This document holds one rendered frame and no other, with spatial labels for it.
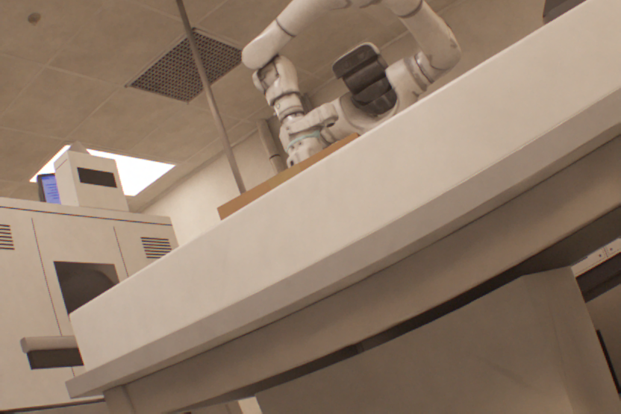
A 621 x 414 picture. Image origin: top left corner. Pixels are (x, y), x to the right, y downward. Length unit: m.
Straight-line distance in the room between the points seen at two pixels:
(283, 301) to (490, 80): 0.32
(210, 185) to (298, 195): 4.42
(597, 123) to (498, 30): 3.71
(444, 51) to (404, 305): 0.95
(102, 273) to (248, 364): 0.95
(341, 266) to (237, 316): 0.14
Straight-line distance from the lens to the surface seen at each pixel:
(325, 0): 1.43
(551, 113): 0.64
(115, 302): 0.92
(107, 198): 1.86
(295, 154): 1.39
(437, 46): 1.56
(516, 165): 0.62
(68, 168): 1.83
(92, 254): 1.72
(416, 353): 0.98
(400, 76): 1.62
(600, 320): 2.75
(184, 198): 5.31
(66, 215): 1.72
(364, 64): 1.74
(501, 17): 4.33
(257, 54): 1.48
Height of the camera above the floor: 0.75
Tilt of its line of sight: 19 degrees up
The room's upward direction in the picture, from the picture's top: 22 degrees counter-clockwise
